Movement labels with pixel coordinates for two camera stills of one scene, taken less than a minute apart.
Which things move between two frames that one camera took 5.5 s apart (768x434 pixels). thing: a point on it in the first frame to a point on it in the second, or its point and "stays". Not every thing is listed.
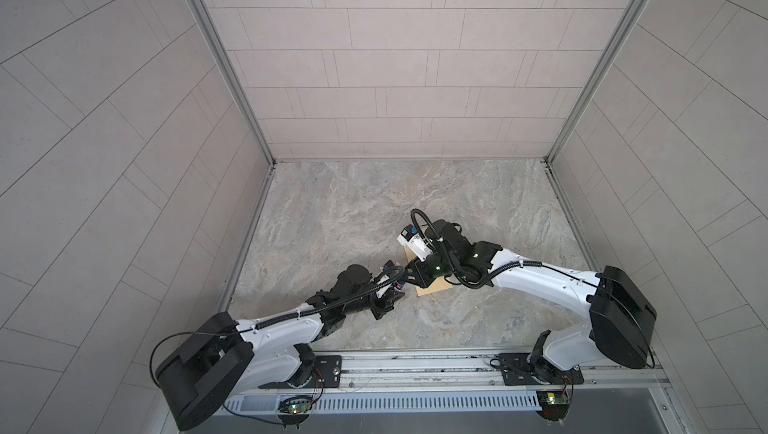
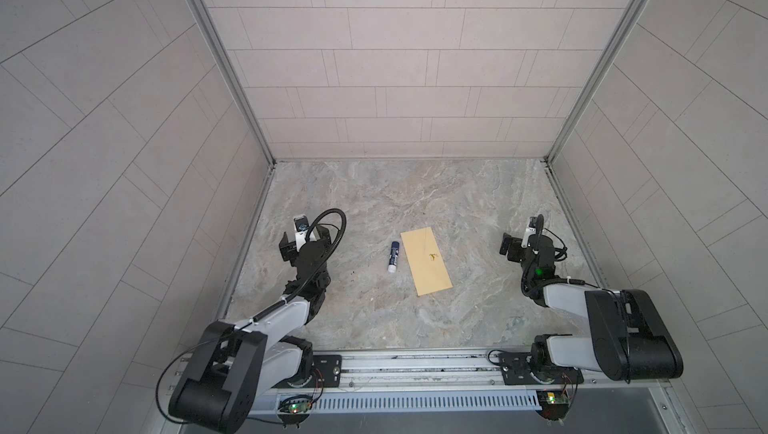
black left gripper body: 378,305 to 322,245
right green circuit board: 554,404 stays
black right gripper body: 435,266 to 518,254
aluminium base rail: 477,371 stays
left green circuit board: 295,405 stays
